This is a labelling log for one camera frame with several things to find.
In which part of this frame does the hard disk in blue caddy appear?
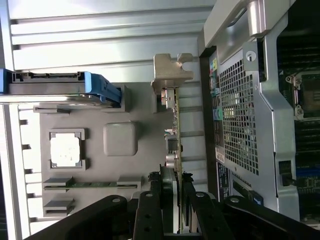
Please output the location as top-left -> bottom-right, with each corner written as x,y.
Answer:
0,68 -> 123,111

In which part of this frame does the CPU socket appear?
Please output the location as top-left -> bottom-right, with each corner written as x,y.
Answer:
284,72 -> 320,121

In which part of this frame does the silver CPU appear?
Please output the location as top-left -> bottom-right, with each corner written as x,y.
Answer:
49,132 -> 82,167

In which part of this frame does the blue expansion slot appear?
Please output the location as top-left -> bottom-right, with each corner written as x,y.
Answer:
296,169 -> 320,179

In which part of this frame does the green RAM stick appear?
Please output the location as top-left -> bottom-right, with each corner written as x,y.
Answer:
43,183 -> 138,188

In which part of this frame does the blue card retention clip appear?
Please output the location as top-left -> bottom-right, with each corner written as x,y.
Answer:
249,191 -> 265,206

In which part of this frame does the grey parts rack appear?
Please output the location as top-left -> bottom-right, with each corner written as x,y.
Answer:
32,79 -> 176,218

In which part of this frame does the green motherboard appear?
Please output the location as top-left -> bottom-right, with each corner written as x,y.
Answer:
276,32 -> 320,223

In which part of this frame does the open black PC case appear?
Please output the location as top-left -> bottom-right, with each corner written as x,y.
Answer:
199,0 -> 320,223

